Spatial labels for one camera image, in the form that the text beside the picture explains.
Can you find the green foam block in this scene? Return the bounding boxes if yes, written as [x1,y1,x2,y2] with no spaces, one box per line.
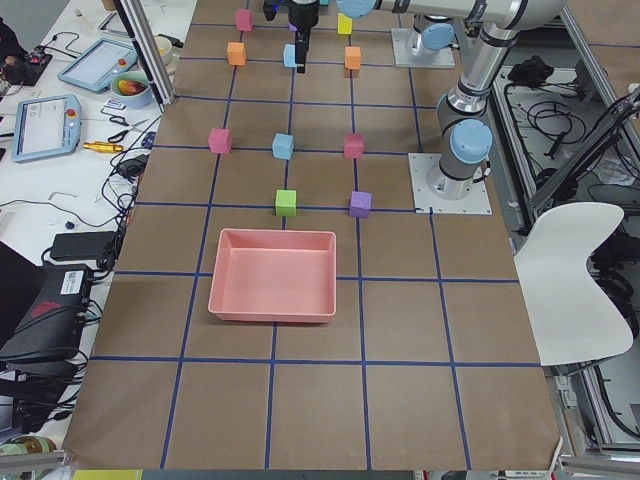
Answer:
[275,189,297,218]

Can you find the pink foam block far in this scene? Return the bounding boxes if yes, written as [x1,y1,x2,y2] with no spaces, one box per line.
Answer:
[235,9,253,32]

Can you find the teach pendant tablet near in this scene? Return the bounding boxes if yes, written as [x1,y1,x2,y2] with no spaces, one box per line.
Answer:
[11,94,82,163]

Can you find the pink plastic tray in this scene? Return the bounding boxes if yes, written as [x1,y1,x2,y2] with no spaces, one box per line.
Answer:
[208,228,337,324]

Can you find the pink foam block table side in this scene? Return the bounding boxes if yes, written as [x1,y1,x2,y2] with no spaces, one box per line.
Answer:
[208,128,232,154]

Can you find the black power adapter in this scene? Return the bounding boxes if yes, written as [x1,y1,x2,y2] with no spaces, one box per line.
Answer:
[49,231,115,261]

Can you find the red pink foam block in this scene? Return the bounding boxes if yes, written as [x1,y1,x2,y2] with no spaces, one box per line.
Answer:
[343,133,365,159]

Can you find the yellow foam block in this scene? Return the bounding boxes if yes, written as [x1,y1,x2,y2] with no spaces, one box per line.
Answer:
[337,13,353,35]

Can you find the purple foam block near pink tray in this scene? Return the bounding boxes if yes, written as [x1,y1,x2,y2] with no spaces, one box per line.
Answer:
[348,191,372,218]

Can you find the gold metal cylinder tool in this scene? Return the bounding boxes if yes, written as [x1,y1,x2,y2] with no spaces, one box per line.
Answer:
[83,142,124,154]

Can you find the aluminium frame post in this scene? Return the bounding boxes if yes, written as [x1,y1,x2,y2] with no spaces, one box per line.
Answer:
[114,0,175,110]

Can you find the teach pendant tablet far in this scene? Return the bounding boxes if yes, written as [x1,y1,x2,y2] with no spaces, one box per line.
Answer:
[57,38,138,92]

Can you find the scissors black handles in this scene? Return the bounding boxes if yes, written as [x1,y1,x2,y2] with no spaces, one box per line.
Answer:
[107,119,146,144]

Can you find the teach pendant tablet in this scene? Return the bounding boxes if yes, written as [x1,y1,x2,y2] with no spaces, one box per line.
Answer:
[57,38,138,92]
[11,94,82,163]

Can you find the light blue foam block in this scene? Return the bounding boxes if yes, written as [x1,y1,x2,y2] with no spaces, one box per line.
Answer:
[283,44,297,68]
[272,133,294,161]

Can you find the orange foam block table side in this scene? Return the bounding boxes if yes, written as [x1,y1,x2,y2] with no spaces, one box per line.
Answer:
[226,42,247,66]

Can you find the black computer box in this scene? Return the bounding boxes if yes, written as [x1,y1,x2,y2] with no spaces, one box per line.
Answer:
[1,264,93,364]

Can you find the white chair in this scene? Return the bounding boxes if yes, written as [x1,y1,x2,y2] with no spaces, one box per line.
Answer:
[514,202,633,366]

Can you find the cream bowl with lemon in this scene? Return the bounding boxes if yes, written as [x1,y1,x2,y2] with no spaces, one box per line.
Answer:
[154,35,179,74]

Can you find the light blue bowl with fruit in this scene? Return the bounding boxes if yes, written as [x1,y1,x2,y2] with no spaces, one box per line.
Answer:
[110,71,152,109]

